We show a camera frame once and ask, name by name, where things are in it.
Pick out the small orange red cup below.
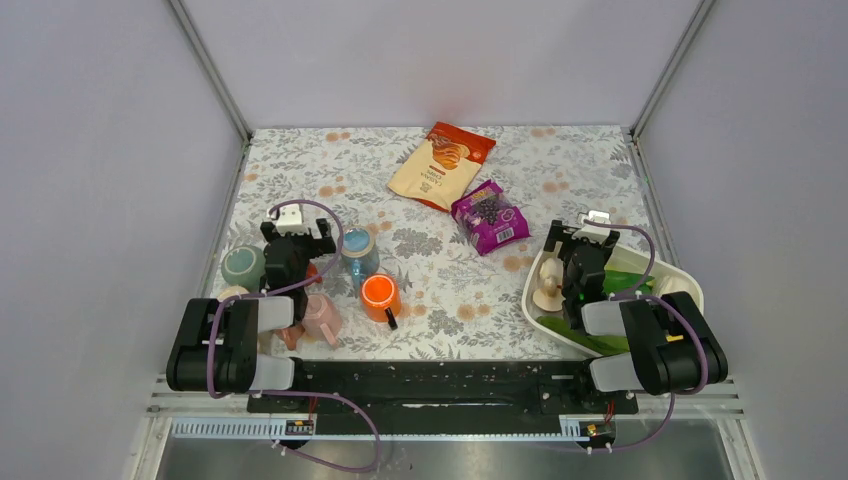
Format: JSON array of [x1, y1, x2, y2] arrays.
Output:
[[306, 263, 323, 284]]

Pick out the blue mug yellow inside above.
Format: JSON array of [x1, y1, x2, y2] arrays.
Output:
[[342, 226, 380, 292]]

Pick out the light pink mug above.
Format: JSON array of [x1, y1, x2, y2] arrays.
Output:
[[302, 293, 343, 348]]

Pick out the orange mug black handle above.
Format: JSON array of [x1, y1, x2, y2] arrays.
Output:
[[360, 273, 403, 330]]

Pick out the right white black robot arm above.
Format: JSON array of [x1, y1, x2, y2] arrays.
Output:
[[535, 214, 728, 412]]

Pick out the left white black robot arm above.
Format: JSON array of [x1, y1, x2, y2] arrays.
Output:
[[166, 218, 336, 411]]

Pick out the green round mug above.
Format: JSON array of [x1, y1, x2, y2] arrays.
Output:
[[220, 245, 266, 292]]

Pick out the cream beige mug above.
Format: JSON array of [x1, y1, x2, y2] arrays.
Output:
[[217, 286, 249, 302]]

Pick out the small salmon pink mug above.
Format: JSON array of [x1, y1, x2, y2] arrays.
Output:
[[275, 325, 305, 351]]

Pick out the toy bok choy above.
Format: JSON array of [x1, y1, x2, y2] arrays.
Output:
[[603, 270, 654, 295]]

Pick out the toy mushroom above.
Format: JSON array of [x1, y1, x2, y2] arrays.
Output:
[[532, 258, 564, 312]]

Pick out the white oval vegetable basin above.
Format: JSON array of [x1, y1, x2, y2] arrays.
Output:
[[520, 241, 705, 358]]

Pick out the toy cucumber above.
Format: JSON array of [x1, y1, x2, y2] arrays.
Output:
[[537, 316, 630, 356]]

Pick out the purple snack bag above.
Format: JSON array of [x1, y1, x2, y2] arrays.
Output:
[[450, 180, 531, 256]]

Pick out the floral table cloth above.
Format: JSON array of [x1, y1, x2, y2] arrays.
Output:
[[224, 125, 651, 360]]

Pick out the orange cassava chips bag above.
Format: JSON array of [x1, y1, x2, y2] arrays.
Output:
[[388, 122, 496, 212]]

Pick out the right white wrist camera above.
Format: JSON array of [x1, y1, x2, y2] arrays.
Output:
[[573, 210, 611, 243]]

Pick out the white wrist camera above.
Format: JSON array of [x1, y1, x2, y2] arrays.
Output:
[[573, 210, 611, 243], [267, 204, 308, 235]]

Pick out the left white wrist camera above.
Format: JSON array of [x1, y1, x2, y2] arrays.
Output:
[[267, 204, 308, 235]]

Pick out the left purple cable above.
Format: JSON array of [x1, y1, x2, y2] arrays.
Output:
[[205, 199, 383, 474]]

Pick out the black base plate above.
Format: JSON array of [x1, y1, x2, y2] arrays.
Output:
[[247, 360, 639, 435]]

